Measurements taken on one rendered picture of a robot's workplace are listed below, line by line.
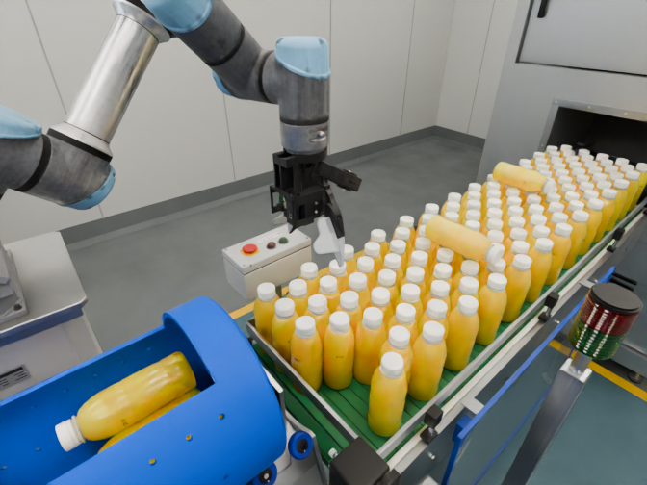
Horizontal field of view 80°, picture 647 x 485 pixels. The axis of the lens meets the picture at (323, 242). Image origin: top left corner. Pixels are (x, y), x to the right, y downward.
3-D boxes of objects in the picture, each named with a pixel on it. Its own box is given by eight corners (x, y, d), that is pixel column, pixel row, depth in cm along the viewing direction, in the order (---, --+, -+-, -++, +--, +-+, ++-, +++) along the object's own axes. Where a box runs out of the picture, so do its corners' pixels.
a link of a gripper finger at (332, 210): (326, 242, 67) (307, 196, 66) (334, 239, 68) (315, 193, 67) (342, 238, 63) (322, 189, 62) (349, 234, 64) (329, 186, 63)
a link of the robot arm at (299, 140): (308, 111, 63) (342, 121, 57) (308, 139, 65) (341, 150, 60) (270, 118, 58) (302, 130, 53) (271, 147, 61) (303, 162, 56)
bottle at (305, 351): (302, 366, 88) (299, 312, 79) (327, 378, 85) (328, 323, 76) (286, 387, 83) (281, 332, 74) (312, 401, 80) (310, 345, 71)
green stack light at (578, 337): (559, 342, 60) (571, 319, 57) (576, 322, 64) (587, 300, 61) (606, 367, 56) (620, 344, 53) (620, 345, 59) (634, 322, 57)
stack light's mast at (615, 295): (548, 368, 63) (583, 293, 55) (564, 348, 67) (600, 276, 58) (589, 393, 59) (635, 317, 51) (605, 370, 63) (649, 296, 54)
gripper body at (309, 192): (271, 216, 67) (265, 148, 60) (309, 201, 71) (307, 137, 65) (297, 233, 62) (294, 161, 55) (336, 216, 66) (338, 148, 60)
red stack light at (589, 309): (571, 319, 57) (581, 298, 55) (587, 300, 61) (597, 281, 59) (620, 344, 53) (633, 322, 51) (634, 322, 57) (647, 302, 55)
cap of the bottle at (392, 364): (381, 375, 66) (382, 369, 65) (379, 357, 69) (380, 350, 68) (403, 376, 66) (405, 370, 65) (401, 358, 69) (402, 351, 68)
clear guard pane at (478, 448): (422, 545, 96) (459, 436, 70) (556, 376, 139) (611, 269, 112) (424, 547, 96) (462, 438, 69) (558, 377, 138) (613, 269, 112)
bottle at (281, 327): (271, 357, 90) (265, 303, 81) (297, 348, 92) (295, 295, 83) (279, 379, 85) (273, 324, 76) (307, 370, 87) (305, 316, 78)
